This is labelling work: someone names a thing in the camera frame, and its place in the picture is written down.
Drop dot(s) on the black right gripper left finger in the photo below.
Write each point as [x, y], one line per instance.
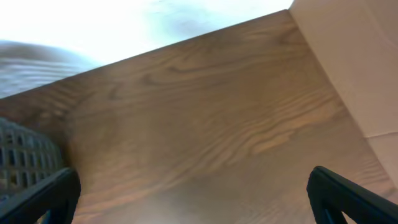
[56, 195]

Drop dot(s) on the grey plastic lattice basket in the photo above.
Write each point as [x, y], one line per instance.
[27, 157]

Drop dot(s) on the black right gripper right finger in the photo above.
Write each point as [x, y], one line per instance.
[332, 197]

